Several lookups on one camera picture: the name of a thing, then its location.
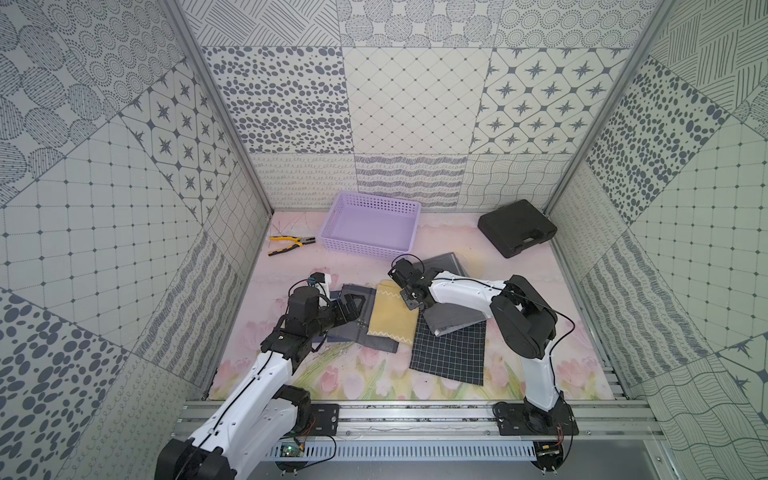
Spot grey blue plaid pillowcase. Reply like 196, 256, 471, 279
327, 284, 399, 353

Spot yellow handled pliers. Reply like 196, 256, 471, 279
268, 236, 316, 257

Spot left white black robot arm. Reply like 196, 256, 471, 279
154, 284, 366, 479

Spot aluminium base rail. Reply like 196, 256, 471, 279
170, 400, 667, 444

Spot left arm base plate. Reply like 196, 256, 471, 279
299, 403, 340, 437

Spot purple plastic basket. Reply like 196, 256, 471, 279
317, 191, 422, 260

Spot black white grid pillowcase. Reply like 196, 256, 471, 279
410, 313, 486, 386

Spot small green circuit board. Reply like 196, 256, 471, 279
279, 442, 305, 458

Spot yellow zigzag pillowcase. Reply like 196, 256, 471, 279
368, 280, 419, 347

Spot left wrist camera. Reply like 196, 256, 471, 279
307, 272, 331, 299

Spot black plastic tool case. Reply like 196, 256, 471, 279
477, 199, 557, 258

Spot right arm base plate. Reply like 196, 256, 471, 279
491, 398, 579, 437

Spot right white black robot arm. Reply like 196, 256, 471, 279
388, 259, 568, 426

